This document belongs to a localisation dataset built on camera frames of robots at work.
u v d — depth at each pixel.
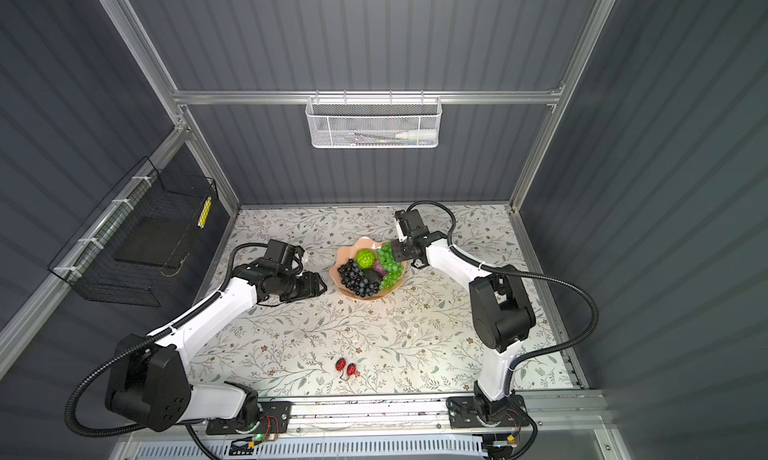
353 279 0.91
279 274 0.65
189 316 0.48
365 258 0.96
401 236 0.77
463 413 0.74
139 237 0.75
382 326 0.89
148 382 0.41
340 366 0.81
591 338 0.46
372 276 0.95
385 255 0.94
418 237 0.72
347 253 1.02
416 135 0.87
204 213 0.83
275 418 0.72
